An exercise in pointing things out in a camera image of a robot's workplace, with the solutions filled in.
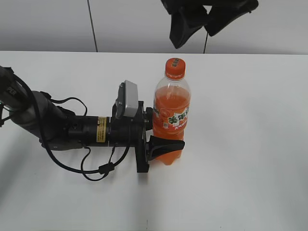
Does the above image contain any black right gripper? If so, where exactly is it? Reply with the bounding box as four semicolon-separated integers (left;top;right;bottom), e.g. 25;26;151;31
161;0;259;49

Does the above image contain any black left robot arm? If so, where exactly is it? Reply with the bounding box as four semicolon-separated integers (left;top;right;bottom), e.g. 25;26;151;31
0;67;185;173

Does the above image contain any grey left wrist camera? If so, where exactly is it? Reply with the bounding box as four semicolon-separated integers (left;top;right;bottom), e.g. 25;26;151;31
115;80;139;119

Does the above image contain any orange Mirinda soda bottle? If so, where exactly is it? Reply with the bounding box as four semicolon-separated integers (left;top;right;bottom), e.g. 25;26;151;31
152;73;193;166

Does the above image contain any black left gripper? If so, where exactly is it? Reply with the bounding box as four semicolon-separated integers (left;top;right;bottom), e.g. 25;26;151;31
108;101;185;173

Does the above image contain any orange bottle cap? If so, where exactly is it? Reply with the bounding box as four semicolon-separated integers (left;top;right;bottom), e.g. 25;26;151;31
165;58;186;81

